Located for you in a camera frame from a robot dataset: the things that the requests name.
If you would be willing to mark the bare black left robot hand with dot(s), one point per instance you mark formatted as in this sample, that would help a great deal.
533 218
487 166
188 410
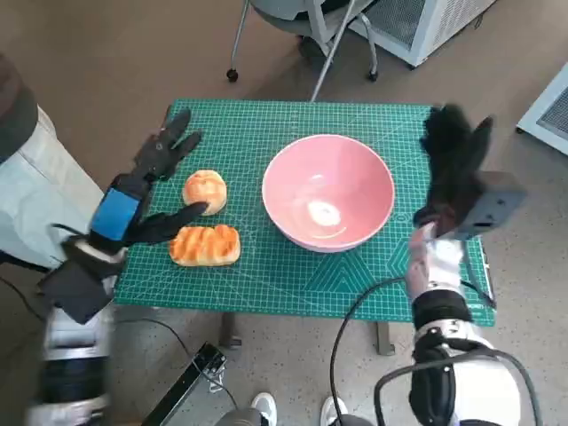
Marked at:
117 213

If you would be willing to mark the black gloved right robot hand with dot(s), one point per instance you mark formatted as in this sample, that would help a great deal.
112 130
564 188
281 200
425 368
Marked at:
452 168

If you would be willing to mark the round toy bread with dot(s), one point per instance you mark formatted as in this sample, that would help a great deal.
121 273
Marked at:
206 188

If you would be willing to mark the long braided toy bread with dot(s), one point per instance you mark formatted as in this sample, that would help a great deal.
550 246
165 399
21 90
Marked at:
204 246

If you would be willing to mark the pink bowl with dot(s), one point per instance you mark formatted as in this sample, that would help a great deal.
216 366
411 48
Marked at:
328 186

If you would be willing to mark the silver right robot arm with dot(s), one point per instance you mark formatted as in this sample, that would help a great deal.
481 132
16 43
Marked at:
444 306

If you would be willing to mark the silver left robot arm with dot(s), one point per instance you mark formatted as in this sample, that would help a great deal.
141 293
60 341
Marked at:
75 355

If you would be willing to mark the person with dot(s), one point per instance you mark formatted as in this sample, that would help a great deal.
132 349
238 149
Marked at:
31 186

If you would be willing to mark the white framed panel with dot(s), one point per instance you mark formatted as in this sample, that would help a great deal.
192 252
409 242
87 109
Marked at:
550 115

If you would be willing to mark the white cabinet with mesh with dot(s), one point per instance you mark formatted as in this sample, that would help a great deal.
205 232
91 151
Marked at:
421 26

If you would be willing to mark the grey metal table leg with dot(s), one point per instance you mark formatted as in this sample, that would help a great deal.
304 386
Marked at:
231 330
386 339

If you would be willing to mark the green cutting mat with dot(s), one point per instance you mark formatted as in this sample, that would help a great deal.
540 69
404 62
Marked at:
275 275

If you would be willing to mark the black metal bar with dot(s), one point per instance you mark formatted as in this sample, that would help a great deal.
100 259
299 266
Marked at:
186 386

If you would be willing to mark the grey office chair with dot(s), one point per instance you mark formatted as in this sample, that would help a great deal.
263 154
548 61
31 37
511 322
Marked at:
310 18

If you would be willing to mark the white shoe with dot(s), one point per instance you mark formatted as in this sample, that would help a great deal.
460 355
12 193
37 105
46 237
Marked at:
265 408
333 410

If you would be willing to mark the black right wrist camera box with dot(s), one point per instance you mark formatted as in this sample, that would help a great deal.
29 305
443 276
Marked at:
492 204

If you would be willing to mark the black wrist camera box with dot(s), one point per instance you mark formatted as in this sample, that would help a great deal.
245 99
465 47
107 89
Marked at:
492 204
77 288

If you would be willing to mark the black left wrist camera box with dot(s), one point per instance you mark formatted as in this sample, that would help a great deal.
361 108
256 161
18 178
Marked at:
77 288

